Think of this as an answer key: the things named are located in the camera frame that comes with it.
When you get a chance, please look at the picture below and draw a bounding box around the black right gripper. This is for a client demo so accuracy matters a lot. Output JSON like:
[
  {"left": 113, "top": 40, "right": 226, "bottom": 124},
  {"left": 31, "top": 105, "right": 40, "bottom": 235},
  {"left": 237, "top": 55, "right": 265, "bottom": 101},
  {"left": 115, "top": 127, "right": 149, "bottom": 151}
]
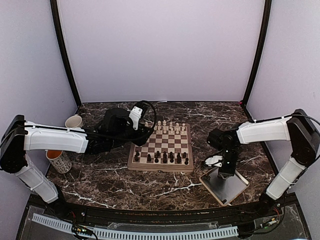
[{"left": 218, "top": 146, "right": 240, "bottom": 179}]

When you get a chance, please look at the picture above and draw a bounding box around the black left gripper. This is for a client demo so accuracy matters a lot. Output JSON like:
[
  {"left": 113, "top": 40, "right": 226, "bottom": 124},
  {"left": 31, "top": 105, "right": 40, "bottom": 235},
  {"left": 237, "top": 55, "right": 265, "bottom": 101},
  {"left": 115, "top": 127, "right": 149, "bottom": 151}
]
[{"left": 109, "top": 122, "right": 154, "bottom": 149}]

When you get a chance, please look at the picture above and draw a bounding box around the dark bishop piece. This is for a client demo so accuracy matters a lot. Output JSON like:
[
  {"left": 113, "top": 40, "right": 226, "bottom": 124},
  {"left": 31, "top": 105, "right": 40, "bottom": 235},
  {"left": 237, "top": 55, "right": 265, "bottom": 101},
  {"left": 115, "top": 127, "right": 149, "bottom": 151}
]
[{"left": 147, "top": 154, "right": 152, "bottom": 163}]

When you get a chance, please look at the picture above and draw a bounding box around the dark queen piece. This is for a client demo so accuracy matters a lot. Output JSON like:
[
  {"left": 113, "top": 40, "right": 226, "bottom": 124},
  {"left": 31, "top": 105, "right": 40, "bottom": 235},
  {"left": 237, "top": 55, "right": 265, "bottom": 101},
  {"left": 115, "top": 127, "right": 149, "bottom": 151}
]
[{"left": 169, "top": 151, "right": 175, "bottom": 163}]

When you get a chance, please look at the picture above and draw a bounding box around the dark knight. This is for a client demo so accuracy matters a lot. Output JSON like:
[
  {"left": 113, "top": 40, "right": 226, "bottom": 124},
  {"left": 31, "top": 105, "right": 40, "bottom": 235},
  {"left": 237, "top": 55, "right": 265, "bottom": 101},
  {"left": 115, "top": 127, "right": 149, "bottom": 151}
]
[{"left": 176, "top": 152, "right": 182, "bottom": 164}]

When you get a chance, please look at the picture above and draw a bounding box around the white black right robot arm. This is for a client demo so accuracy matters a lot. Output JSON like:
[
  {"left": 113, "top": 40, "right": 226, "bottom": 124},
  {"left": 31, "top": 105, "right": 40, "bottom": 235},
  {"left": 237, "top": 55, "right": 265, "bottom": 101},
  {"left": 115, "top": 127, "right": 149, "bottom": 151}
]
[{"left": 202, "top": 109, "right": 320, "bottom": 217}]

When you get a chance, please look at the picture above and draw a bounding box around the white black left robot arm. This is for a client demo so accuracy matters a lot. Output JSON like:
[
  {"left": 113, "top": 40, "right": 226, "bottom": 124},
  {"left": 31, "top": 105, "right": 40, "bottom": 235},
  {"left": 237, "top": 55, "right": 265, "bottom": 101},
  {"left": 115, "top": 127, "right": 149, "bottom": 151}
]
[{"left": 0, "top": 107, "right": 154, "bottom": 218}]

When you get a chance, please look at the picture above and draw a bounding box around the wooden chess board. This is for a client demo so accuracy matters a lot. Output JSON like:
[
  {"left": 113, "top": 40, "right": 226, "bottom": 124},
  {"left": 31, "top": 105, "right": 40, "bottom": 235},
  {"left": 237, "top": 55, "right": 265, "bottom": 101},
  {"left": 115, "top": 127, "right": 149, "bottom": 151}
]
[{"left": 127, "top": 121, "right": 194, "bottom": 173}]

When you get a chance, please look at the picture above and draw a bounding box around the small green circuit board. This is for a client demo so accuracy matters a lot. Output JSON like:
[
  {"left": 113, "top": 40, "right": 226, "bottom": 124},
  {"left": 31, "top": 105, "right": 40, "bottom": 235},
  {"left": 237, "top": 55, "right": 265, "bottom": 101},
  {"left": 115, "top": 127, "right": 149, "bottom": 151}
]
[{"left": 71, "top": 224, "right": 93, "bottom": 236}]

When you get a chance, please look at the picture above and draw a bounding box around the white queen piece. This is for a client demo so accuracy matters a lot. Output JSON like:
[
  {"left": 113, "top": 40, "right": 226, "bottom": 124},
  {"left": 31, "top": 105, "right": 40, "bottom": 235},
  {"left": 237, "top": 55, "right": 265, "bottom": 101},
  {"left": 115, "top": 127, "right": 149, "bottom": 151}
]
[{"left": 157, "top": 120, "right": 162, "bottom": 131}]

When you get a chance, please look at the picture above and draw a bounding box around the wooden tray with metal base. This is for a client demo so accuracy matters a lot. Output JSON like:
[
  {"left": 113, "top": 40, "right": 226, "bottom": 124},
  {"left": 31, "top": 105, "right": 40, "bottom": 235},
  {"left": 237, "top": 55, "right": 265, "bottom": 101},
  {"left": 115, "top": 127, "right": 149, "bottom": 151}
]
[{"left": 199, "top": 167, "right": 250, "bottom": 207}]

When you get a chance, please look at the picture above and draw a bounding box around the white knight right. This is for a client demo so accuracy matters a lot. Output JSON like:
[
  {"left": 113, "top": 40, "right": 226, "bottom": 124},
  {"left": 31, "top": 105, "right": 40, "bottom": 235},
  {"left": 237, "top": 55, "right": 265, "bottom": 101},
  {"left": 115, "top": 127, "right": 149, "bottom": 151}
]
[{"left": 175, "top": 122, "right": 180, "bottom": 131}]

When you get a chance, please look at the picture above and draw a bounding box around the white rook right corner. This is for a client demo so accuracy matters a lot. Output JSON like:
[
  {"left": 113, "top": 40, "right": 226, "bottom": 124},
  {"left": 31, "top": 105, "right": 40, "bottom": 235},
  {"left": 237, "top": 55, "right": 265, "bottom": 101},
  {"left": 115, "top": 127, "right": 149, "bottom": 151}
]
[{"left": 181, "top": 123, "right": 186, "bottom": 134}]

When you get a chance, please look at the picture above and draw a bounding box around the patterned cup orange inside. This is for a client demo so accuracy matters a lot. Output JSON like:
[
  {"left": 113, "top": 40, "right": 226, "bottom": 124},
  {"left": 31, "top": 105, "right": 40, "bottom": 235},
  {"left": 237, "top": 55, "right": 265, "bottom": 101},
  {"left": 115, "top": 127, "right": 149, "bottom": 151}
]
[{"left": 45, "top": 150, "right": 72, "bottom": 174}]

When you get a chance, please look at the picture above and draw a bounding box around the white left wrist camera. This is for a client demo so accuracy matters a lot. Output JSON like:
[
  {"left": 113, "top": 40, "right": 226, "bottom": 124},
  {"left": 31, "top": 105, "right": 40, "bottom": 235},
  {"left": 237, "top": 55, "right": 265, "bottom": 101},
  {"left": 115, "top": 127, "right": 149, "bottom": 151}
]
[{"left": 129, "top": 104, "right": 147, "bottom": 130}]

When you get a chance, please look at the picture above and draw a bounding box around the black front mounting rail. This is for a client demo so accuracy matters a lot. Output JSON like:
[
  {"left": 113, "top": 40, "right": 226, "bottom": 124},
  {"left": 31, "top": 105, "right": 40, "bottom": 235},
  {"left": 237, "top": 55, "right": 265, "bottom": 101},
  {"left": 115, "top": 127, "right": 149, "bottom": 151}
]
[{"left": 23, "top": 193, "right": 305, "bottom": 227}]

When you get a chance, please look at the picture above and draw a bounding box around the white slotted cable duct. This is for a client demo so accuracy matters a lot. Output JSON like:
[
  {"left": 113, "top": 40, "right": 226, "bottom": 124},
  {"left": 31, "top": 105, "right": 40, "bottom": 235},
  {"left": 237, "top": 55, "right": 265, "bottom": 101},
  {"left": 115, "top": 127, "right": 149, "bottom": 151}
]
[{"left": 31, "top": 213, "right": 239, "bottom": 240}]

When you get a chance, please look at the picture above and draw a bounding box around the black left frame post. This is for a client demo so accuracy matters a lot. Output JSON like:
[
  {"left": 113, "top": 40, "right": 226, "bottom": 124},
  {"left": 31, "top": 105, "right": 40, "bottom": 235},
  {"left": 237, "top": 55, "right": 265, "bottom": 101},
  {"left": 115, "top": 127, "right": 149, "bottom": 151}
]
[{"left": 49, "top": 0, "right": 82, "bottom": 107}]

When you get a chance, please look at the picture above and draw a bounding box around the black frame post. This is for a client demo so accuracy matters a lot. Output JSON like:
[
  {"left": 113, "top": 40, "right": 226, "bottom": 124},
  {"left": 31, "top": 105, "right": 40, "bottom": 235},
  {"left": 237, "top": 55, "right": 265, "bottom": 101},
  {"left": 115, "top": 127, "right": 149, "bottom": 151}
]
[
  {"left": 241, "top": 0, "right": 272, "bottom": 108},
  {"left": 49, "top": 0, "right": 82, "bottom": 107}
]

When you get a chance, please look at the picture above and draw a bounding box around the black right frame post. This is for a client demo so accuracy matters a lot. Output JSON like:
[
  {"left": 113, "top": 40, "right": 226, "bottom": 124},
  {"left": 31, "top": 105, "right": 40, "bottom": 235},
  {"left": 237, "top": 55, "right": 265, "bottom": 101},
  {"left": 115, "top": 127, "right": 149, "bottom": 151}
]
[{"left": 241, "top": 0, "right": 272, "bottom": 108}]

